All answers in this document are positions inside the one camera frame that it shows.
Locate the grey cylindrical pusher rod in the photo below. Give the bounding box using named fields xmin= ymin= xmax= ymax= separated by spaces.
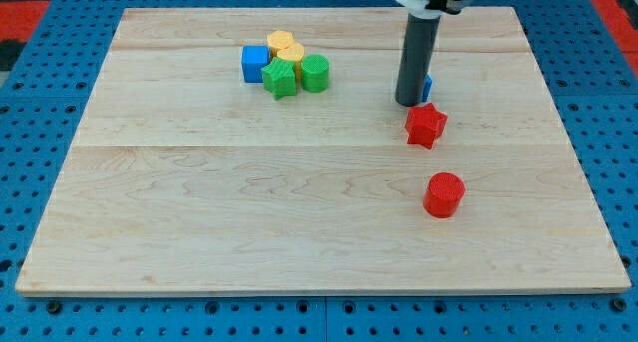
xmin=395 ymin=14 xmax=440 ymax=107

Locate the green cylinder block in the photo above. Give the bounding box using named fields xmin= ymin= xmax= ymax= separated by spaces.
xmin=301 ymin=54 xmax=330 ymax=93

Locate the yellow heart block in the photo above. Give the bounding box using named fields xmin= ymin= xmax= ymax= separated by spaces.
xmin=276 ymin=43 xmax=305 ymax=81

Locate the yellow hexagon block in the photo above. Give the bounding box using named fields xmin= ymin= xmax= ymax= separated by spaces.
xmin=266 ymin=30 xmax=295 ymax=58

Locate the red cylinder block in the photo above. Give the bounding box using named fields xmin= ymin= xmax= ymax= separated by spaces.
xmin=423 ymin=172 xmax=466 ymax=218

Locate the red star block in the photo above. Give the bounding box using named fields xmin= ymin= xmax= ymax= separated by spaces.
xmin=404 ymin=103 xmax=448 ymax=150

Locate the light wooden board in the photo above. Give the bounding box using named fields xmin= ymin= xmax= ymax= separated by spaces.
xmin=15 ymin=7 xmax=631 ymax=297

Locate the blue block behind rod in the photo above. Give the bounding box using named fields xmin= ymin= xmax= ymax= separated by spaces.
xmin=422 ymin=75 xmax=433 ymax=102

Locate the green star block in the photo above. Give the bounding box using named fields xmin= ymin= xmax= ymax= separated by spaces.
xmin=261 ymin=57 xmax=297 ymax=100

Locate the blue cube block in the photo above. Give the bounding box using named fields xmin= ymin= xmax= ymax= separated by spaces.
xmin=241 ymin=45 xmax=270 ymax=83

